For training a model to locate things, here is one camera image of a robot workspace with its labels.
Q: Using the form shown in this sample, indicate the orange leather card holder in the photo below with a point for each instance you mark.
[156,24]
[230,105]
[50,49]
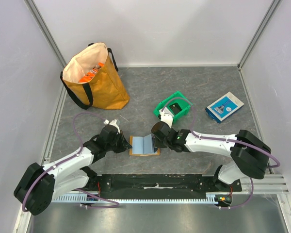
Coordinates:
[142,146]

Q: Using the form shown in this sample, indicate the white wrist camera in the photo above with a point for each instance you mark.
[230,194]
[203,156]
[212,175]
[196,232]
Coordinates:
[114,123]
[166,116]

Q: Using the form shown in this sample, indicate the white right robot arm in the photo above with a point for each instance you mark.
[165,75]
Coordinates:
[249,155]

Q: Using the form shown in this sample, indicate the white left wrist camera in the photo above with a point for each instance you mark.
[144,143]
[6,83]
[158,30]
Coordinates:
[114,123]

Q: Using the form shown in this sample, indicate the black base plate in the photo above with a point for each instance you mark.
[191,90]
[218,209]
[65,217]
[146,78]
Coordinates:
[112,182]

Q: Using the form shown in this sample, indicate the white slotted cable duct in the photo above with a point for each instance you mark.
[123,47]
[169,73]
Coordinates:
[78,197]

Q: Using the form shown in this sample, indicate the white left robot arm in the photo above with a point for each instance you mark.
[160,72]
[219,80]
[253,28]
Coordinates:
[40,185]

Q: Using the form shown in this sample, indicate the green plastic bin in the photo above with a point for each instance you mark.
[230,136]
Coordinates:
[176,97]

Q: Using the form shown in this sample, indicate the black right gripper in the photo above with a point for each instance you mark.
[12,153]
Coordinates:
[156,141]

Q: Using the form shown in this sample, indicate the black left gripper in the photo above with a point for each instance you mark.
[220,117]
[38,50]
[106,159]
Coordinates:
[124,145]

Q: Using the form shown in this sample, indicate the blue white box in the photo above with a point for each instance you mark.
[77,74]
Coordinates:
[224,107]

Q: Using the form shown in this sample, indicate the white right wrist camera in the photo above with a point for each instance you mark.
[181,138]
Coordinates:
[166,116]

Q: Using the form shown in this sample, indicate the orange snack packet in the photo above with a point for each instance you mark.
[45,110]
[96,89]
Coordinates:
[91,74]

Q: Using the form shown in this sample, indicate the brown tote bag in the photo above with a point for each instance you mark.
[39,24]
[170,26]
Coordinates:
[106,90]

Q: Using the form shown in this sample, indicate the small black device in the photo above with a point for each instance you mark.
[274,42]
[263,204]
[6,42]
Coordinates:
[175,108]

